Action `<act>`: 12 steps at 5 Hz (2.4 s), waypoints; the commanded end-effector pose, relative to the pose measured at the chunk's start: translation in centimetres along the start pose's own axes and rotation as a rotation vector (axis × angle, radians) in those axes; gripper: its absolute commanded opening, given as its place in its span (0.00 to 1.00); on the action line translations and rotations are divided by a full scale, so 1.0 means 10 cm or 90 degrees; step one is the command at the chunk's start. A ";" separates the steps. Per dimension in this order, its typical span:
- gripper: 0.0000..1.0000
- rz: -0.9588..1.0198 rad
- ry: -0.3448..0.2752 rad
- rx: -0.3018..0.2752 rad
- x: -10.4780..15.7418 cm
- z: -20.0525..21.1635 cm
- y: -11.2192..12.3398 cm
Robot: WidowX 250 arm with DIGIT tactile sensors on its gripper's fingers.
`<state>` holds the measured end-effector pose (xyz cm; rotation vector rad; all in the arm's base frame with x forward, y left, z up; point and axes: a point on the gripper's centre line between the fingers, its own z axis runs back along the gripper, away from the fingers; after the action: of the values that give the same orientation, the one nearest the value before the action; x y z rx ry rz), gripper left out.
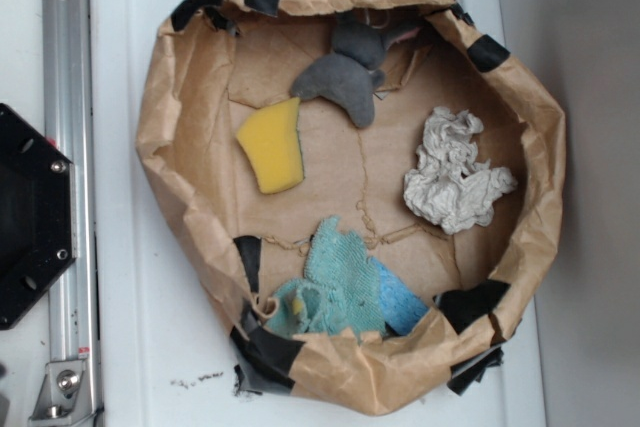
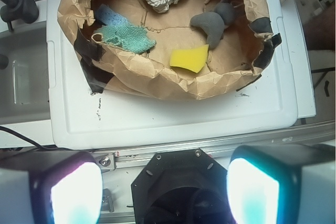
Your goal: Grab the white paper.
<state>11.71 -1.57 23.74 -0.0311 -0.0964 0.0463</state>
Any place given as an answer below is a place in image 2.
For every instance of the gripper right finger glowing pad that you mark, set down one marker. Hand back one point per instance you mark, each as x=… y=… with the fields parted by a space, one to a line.
x=290 y=183

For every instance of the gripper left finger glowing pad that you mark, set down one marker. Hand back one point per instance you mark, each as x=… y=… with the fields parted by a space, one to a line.
x=50 y=187

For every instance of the yellow sponge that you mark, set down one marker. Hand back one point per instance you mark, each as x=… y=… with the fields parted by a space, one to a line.
x=193 y=59

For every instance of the green knitted cloth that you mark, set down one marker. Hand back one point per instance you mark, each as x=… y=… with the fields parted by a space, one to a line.
x=127 y=36

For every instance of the brown paper bag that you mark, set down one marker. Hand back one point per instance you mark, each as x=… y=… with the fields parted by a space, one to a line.
x=244 y=52

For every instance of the grey plush toy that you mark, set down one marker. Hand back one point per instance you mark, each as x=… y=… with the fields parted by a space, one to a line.
x=215 y=22

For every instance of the blue sponge cloth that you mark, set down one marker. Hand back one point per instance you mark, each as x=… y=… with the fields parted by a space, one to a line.
x=105 y=15

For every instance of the black clamp knob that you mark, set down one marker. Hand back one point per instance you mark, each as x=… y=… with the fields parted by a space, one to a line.
x=25 y=10

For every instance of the metal corner bracket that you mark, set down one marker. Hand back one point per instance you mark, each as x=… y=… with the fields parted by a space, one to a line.
x=106 y=162

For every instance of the aluminium rail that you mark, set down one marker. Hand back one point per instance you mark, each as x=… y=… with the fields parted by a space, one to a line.
x=223 y=146

